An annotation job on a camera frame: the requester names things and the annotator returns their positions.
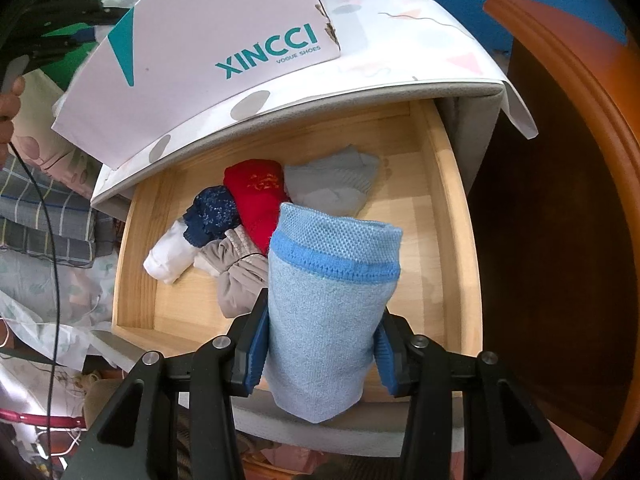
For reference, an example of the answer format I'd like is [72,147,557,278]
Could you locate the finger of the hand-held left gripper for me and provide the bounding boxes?
[30,0,123,28]
[20,25,101,68]

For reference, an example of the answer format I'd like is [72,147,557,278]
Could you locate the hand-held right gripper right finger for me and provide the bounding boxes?
[372,310,576,480]

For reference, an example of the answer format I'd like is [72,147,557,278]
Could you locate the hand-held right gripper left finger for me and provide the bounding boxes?
[62,287,271,480]

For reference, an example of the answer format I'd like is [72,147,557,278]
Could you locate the light blue sock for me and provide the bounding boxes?
[262,202,403,426]

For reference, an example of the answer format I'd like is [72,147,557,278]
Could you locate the taupe underwear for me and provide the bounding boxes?
[192,225,271,321]

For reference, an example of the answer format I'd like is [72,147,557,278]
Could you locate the white shoe box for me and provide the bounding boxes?
[50,0,343,171]

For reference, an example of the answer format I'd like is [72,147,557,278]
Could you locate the grey-fronted wooden drawer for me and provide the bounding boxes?
[90,100,486,458]

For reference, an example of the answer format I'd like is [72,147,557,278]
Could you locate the white underwear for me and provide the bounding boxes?
[143,220,196,286]

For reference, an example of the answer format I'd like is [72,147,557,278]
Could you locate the navy and white sock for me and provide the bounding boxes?
[182,185,241,248]

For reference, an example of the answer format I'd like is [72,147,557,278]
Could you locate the red underwear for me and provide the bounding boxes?
[222,159,291,256]

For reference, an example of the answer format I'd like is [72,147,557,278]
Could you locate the grey underwear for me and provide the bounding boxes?
[282,145,383,218]

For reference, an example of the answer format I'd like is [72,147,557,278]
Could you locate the person's left hand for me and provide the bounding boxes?
[0,77,26,166]

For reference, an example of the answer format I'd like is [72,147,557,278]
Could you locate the pink floral curtain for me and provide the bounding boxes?
[12,67,101,186]

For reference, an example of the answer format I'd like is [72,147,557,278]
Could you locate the pink cloth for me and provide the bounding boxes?
[240,435,401,480]

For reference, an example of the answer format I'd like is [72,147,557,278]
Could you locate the grey plaid blanket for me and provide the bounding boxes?
[0,160,126,268]

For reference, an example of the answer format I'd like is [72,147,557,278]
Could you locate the white floral sheer cloth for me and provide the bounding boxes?
[0,250,121,326]

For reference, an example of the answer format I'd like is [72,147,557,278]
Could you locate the orange-brown wooden furniture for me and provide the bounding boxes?
[465,0,640,476]

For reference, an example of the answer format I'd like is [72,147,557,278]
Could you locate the white plastic sheet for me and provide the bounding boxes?
[0,290,126,376]

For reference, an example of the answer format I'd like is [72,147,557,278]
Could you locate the red metal tube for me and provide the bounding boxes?
[0,409,86,430]

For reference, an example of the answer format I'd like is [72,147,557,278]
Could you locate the patterned white paper cover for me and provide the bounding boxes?
[90,0,538,196]

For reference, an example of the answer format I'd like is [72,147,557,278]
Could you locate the black cable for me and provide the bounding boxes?
[7,140,63,461]

